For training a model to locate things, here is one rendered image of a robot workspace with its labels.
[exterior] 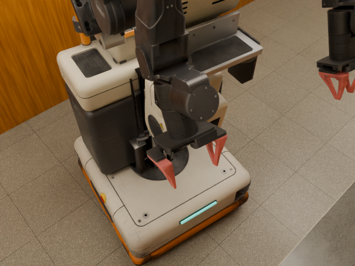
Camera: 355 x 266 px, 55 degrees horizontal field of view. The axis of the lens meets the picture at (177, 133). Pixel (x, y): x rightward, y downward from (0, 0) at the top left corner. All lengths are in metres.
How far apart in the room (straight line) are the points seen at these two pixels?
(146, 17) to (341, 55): 0.48
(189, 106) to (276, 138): 1.63
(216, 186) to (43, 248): 0.85
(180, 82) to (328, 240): 0.41
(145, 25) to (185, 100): 0.12
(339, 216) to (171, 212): 0.82
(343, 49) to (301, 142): 1.33
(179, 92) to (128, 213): 0.98
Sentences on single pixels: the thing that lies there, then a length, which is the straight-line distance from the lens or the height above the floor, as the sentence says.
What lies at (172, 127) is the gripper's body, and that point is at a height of 1.10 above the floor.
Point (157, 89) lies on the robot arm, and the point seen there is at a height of 1.17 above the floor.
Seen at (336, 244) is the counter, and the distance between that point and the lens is 0.72.
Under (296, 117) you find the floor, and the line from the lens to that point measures 2.26.
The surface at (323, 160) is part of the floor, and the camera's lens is 2.09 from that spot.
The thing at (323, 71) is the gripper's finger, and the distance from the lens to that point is 0.86.
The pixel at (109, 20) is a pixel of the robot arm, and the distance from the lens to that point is 0.61.
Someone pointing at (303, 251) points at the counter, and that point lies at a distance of 0.69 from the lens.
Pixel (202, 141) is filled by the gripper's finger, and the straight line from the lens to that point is 0.61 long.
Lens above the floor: 1.55
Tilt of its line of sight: 49 degrees down
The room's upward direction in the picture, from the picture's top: straight up
